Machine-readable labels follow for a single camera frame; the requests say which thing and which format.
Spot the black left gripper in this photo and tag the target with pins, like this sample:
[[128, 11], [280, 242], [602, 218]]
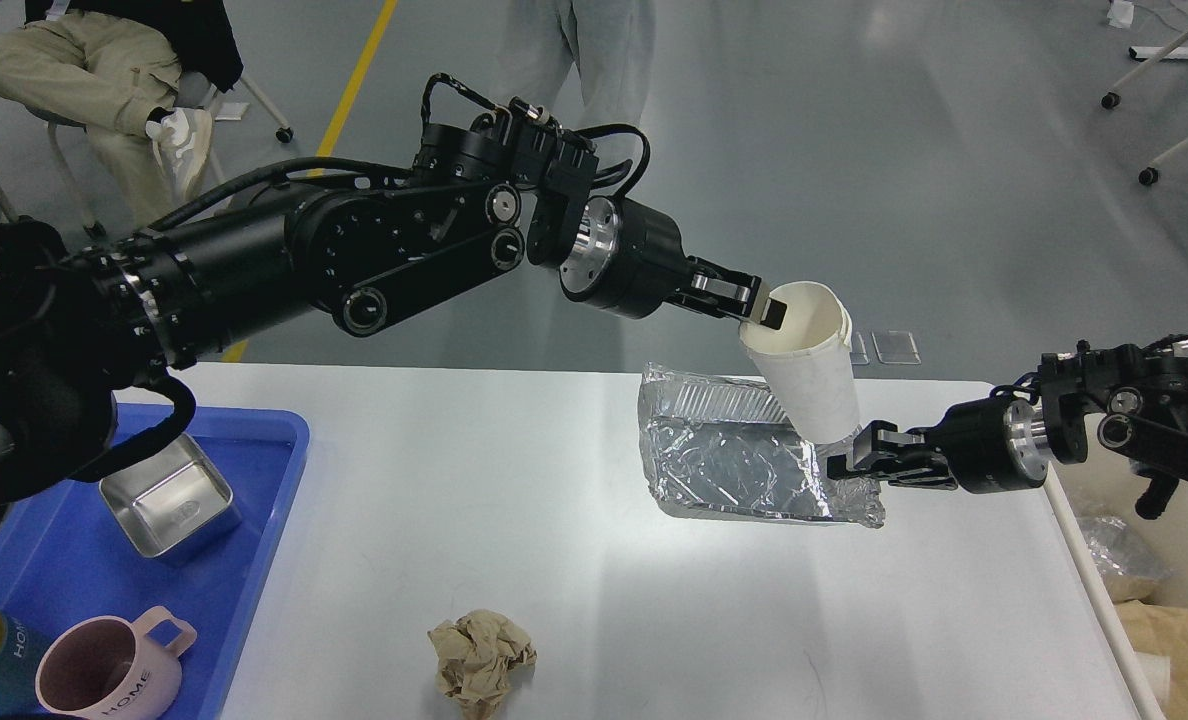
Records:
[[627, 259]]

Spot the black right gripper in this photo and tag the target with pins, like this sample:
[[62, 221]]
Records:
[[993, 445]]

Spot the white paper cup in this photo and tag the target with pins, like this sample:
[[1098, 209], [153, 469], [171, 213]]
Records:
[[807, 362]]

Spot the aluminium foil tray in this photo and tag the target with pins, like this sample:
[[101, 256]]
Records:
[[717, 447]]

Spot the brown paper ball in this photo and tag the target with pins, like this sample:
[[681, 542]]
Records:
[[476, 655]]

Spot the stainless steel rectangular container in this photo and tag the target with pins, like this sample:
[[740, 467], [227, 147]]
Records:
[[174, 505]]

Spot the pink mug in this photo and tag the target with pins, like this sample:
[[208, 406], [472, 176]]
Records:
[[112, 668]]

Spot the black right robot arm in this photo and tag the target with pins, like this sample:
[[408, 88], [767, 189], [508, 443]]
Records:
[[1141, 396]]

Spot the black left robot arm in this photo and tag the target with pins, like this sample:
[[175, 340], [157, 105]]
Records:
[[90, 342]]

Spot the floor plate right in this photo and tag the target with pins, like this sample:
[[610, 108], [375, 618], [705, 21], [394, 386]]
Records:
[[895, 347]]

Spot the floor plate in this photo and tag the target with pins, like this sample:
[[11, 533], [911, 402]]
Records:
[[859, 354], [895, 347]]

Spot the floor plate left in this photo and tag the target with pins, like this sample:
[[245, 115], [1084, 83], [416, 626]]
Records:
[[859, 354]]

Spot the crumpled foil in bin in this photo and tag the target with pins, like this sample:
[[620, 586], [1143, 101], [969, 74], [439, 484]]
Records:
[[1128, 567]]

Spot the standing person grey jeans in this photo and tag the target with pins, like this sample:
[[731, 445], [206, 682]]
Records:
[[610, 44]]

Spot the white plastic bin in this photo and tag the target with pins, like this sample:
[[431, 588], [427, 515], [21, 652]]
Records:
[[1106, 484]]

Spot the brown paper in bin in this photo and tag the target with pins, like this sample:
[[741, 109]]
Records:
[[1161, 631]]

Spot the seated person khaki trousers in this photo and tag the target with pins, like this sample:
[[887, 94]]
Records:
[[116, 67]]

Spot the blue plastic tray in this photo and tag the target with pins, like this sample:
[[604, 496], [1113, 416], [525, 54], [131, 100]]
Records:
[[64, 559]]

